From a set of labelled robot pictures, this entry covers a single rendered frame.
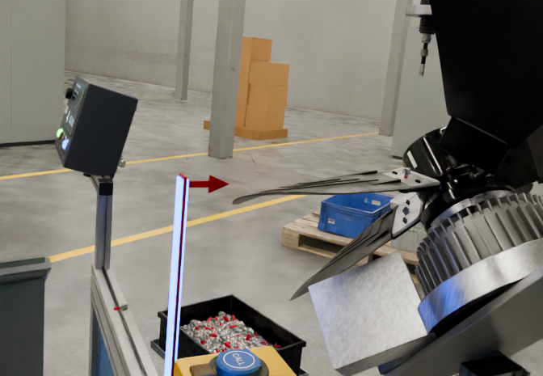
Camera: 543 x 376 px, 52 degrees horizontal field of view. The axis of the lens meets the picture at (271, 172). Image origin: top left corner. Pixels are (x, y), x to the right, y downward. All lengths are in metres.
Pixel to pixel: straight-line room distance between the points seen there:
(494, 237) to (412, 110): 7.73
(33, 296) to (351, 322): 0.45
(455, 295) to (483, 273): 0.05
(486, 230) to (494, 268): 0.07
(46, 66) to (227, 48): 2.18
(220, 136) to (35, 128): 2.24
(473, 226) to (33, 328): 0.55
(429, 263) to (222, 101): 6.30
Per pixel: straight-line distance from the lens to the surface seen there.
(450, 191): 0.85
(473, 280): 0.75
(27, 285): 0.58
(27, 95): 7.25
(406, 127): 8.54
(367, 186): 0.78
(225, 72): 7.01
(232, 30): 7.00
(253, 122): 9.14
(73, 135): 1.26
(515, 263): 0.74
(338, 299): 0.86
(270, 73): 8.99
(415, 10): 0.84
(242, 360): 0.53
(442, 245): 0.82
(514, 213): 0.81
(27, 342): 0.61
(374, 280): 0.86
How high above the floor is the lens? 1.35
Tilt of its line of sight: 12 degrees down
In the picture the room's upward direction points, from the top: 6 degrees clockwise
